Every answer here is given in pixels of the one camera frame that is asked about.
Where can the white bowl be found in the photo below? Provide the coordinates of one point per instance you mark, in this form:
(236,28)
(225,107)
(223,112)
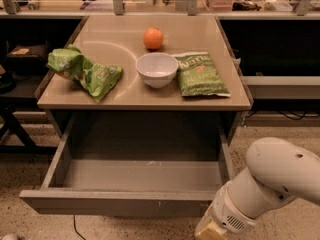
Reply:
(156,69)

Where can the orange fruit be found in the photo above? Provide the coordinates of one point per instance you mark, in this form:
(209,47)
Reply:
(153,38)

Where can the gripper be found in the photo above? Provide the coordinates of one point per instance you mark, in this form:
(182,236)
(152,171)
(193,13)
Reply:
(224,211)

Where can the flat green chip bag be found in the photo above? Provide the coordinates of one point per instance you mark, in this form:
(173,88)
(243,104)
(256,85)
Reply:
(197,75)

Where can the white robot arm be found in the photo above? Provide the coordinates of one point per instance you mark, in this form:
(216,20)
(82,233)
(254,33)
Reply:
(276,173)

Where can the black side table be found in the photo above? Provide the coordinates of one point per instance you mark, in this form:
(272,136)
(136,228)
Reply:
(23,67)

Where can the grey top drawer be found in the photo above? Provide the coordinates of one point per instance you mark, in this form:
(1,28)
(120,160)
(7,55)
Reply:
(135,164)

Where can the grey drawer cabinet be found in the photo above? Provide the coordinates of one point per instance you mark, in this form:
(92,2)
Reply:
(117,40)

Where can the crumpled green chip bag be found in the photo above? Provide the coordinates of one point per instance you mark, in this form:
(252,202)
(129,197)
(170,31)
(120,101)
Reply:
(97,79)

